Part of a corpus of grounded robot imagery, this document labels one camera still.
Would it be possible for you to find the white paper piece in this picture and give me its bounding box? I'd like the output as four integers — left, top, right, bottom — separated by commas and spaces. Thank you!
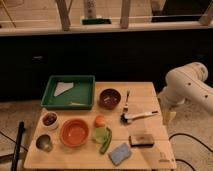
54, 82, 74, 96

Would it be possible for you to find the silver fork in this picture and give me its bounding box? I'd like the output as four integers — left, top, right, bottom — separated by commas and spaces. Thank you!
123, 90, 130, 113

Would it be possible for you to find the small metal cup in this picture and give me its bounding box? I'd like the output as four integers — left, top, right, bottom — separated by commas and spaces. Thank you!
36, 134, 53, 152

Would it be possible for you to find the black pole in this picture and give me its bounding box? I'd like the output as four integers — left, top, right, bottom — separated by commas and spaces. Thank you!
11, 121, 25, 171

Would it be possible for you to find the yellow strip in tray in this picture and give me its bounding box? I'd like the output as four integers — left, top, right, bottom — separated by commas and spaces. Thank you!
69, 102, 86, 106

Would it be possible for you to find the light green lid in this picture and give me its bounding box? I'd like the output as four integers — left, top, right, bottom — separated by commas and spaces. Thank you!
92, 127, 108, 144

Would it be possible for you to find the dark purple bowl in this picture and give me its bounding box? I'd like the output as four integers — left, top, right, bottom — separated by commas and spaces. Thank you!
99, 88, 121, 110

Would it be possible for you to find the green plastic tray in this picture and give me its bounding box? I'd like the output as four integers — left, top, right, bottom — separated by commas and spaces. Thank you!
41, 75, 95, 110

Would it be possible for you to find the green toy vegetable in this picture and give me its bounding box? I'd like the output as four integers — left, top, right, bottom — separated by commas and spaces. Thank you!
99, 127, 112, 155

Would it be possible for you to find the white handled brush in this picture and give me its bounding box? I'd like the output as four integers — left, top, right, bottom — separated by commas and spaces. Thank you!
120, 111, 158, 124

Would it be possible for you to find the black cable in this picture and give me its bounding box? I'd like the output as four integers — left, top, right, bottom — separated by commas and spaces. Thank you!
168, 132, 213, 171

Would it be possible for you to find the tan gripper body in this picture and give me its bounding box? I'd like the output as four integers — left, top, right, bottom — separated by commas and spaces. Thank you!
158, 93, 176, 125

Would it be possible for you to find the orange toy fruit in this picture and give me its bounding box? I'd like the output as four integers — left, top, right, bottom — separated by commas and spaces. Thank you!
94, 115, 106, 127

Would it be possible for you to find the orange bowl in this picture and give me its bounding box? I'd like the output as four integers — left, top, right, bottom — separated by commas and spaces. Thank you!
60, 119, 89, 148

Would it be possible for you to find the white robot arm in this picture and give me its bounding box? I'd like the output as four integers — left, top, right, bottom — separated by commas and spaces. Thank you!
158, 62, 213, 125

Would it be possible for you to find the green block on shelf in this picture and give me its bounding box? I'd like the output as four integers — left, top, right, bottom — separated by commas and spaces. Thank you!
82, 18, 111, 25

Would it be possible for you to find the blue sponge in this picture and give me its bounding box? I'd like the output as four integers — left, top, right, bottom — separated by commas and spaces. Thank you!
108, 143, 132, 166

